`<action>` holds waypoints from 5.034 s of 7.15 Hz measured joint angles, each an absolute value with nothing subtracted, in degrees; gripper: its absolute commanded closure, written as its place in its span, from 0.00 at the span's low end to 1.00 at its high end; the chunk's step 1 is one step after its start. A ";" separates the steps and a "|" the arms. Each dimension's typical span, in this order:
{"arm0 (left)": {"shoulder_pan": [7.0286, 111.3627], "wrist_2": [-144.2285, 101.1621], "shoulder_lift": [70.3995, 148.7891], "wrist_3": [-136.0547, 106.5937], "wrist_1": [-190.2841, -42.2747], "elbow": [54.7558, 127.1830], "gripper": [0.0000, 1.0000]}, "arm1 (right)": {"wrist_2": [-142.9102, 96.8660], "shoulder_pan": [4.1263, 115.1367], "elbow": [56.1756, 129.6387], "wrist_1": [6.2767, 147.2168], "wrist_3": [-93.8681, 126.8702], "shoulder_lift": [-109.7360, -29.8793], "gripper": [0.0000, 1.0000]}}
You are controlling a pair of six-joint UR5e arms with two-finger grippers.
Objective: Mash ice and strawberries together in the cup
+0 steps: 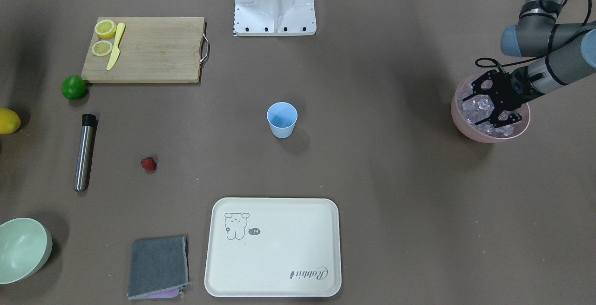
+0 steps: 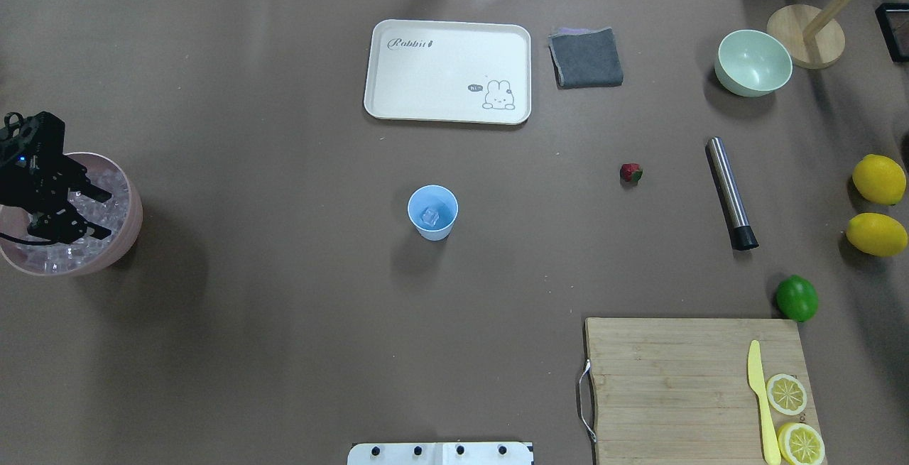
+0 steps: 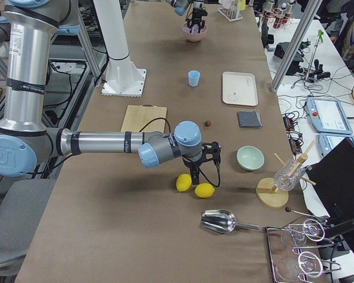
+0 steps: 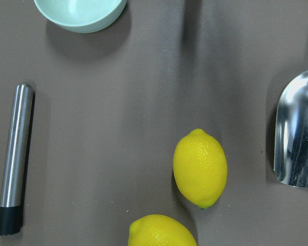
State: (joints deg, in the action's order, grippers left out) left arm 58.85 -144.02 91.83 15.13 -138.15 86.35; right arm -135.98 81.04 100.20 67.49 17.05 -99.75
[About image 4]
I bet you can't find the mint green bowl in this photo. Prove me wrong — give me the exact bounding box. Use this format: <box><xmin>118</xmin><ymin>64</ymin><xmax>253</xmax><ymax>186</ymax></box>
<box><xmin>34</xmin><ymin>0</ymin><xmax>127</xmax><ymax>33</ymax></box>

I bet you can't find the steel muddler black tip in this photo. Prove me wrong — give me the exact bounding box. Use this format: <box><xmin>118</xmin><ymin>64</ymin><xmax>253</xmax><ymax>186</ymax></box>
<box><xmin>0</xmin><ymin>83</ymin><xmax>35</xmax><ymax>236</ymax></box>

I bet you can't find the steel ice scoop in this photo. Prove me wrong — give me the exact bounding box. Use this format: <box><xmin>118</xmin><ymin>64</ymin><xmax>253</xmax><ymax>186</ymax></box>
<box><xmin>274</xmin><ymin>70</ymin><xmax>308</xmax><ymax>188</ymax></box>

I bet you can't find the yellow lemon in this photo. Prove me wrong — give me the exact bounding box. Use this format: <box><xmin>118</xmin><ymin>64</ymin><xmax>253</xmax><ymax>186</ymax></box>
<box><xmin>128</xmin><ymin>214</ymin><xmax>197</xmax><ymax>245</ymax></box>
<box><xmin>173</xmin><ymin>129</ymin><xmax>228</xmax><ymax>209</ymax></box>

